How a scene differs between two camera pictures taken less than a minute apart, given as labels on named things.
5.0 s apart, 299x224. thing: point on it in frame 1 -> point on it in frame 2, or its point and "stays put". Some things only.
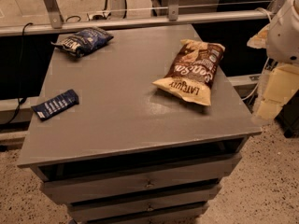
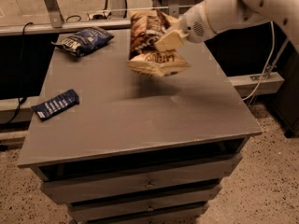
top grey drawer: (181, 176) stays put
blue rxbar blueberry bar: (52, 106) stays put
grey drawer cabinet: (128, 153) stays put
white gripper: (284, 38) -> (192, 25)
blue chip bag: (83, 41) stays put
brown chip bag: (193, 71) -> (147, 27)
